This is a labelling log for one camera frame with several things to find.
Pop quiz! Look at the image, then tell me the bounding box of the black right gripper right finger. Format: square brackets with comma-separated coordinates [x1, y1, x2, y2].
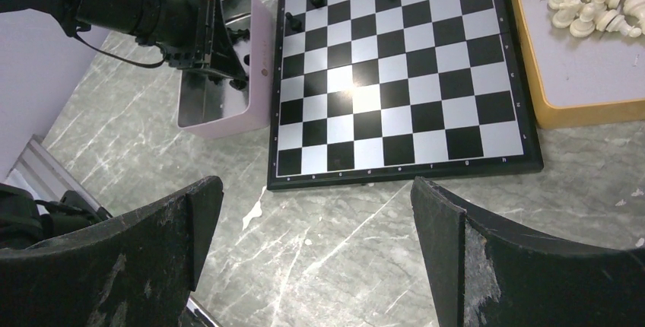
[411, 177, 644, 326]

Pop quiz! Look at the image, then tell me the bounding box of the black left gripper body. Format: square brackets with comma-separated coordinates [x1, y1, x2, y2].
[161, 0, 221, 75]

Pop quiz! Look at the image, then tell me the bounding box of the pink metal tin box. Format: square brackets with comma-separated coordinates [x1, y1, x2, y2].
[176, 0, 275, 139]

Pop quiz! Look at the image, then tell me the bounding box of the black chess pawn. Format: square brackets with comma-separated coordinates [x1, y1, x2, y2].
[284, 12, 303, 33]

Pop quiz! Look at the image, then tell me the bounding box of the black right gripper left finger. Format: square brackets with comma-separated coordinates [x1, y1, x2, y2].
[1, 176, 224, 326]

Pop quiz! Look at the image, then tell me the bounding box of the white chess pieces pile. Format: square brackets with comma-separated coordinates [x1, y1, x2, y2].
[547, 0, 644, 39]

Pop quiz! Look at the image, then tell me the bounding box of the black chess pieces pile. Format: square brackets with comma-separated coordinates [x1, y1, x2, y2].
[218, 27, 250, 91]

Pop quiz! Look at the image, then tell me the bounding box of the yellow tray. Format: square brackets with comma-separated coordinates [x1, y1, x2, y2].
[511, 0, 644, 129]

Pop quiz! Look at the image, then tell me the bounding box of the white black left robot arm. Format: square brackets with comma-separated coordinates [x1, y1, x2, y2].
[1, 0, 249, 90]

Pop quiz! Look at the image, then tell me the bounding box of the black white chessboard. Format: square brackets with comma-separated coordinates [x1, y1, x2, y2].
[267, 0, 544, 191]

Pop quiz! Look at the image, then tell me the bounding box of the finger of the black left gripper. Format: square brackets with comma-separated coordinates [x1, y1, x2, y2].
[214, 0, 248, 88]

